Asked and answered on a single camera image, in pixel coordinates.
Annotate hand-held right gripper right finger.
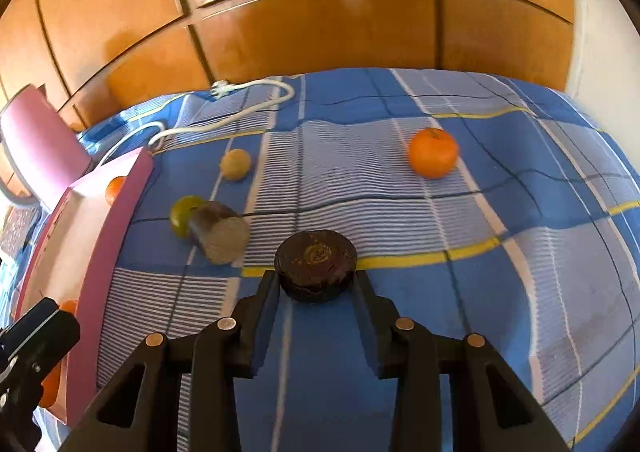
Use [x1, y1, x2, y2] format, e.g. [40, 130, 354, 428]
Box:
[350, 270, 572, 452]

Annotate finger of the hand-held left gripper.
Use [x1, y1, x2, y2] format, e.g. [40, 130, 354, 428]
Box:
[11, 298, 82, 378]

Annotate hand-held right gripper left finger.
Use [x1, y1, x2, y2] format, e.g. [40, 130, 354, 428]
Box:
[59, 270, 281, 452]

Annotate orange carrot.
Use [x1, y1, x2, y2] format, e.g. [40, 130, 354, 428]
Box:
[37, 299, 81, 409]

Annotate pink-rimmed white tray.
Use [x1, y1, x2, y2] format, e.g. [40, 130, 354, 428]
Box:
[10, 148, 155, 425]

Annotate dark purple sugarcane piece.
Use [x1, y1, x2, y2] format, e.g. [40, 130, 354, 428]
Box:
[187, 201, 250, 265]

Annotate green round fruit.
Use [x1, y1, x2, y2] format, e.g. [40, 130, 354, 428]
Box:
[169, 195, 208, 239]

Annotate small yellow-brown fruit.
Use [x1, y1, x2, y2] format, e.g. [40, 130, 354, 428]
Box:
[220, 149, 252, 181]

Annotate large orange with stem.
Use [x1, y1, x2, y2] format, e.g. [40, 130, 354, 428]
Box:
[408, 128, 460, 179]

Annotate patterned tissue box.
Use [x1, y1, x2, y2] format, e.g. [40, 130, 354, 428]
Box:
[0, 204, 41, 257]

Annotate small orange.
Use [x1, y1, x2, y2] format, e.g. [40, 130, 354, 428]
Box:
[105, 176, 127, 206]

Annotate pink electric kettle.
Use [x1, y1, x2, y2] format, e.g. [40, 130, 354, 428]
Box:
[0, 84, 96, 213]

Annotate wooden wardrobe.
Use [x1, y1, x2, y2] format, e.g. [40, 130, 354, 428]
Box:
[0, 0, 576, 133]

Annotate white power cable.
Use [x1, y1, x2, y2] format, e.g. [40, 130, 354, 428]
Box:
[95, 76, 296, 167]

